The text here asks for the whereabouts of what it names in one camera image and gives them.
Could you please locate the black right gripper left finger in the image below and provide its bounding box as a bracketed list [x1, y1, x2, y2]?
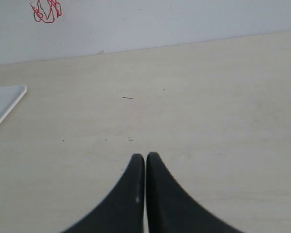
[65, 154, 145, 233]

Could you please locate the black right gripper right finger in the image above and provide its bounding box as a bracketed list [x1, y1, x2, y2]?
[146, 152, 240, 233]

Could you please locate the red mini basketball hoop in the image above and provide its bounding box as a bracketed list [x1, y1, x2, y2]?
[29, 0, 63, 24]

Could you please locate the white plastic tray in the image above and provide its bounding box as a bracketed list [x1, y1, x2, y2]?
[0, 85, 28, 124]

